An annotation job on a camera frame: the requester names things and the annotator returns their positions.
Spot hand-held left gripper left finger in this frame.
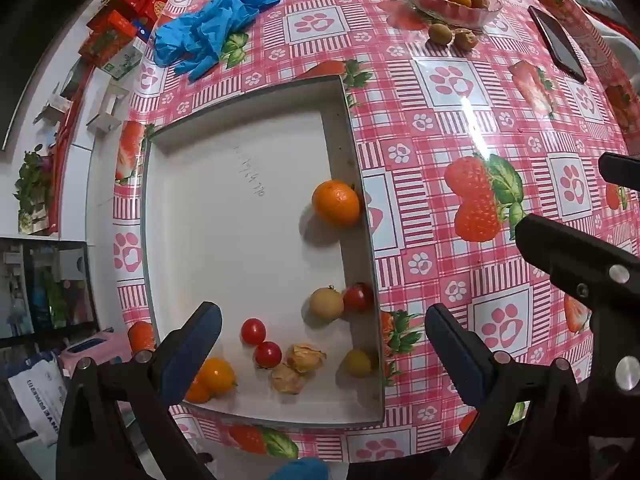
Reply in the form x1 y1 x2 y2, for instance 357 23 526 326
55 301 223 480

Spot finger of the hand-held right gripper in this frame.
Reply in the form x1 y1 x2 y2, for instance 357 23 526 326
598 152 640 192
515 214 640 411

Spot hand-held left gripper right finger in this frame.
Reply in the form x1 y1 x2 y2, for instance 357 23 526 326
424 303 596 480

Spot small orange fruit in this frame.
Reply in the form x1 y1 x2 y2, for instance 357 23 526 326
184 380 213 404
197 357 237 395

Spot red cherry tomato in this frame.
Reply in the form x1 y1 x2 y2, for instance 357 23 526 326
254 341 283 369
241 318 267 346

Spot tan fruit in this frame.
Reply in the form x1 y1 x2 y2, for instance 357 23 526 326
342 349 373 378

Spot dried husk physalis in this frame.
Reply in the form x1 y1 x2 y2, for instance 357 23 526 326
270 364 309 395
285 343 327 374

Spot red tomato with stem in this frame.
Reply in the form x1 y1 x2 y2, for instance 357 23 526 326
342 282 375 313

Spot white rectangular tray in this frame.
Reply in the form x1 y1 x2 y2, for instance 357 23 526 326
141 74 386 428

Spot beige longan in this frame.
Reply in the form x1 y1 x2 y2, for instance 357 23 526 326
309 286 345 320

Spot pink plastic stool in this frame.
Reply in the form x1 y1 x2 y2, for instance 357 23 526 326
57 327 133 368

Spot black smartphone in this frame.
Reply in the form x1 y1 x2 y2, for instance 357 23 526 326
528 5 588 83

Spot glass display cabinet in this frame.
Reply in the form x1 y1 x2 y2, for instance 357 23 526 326
0 237 101 348

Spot blue plastic item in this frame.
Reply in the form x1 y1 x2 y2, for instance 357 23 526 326
270 457 331 480

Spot white printed bag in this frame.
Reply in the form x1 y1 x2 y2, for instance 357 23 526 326
7 352 68 448

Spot pink checked strawberry tablecloth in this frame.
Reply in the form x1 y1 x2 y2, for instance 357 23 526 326
112 0 640 463

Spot large orange mandarin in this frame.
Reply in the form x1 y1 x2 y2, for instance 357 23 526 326
311 180 362 227

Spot brown walnut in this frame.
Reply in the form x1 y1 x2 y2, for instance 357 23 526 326
452 29 479 52

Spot green potted plant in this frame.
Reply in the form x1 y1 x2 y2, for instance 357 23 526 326
12 145 56 236

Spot white cardboard stand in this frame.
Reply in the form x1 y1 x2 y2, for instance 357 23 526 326
86 85 131 133
34 85 76 126

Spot green and white carton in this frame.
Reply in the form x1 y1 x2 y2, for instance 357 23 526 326
102 42 146 81

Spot blue disposable gloves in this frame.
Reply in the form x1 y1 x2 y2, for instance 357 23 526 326
152 0 298 81

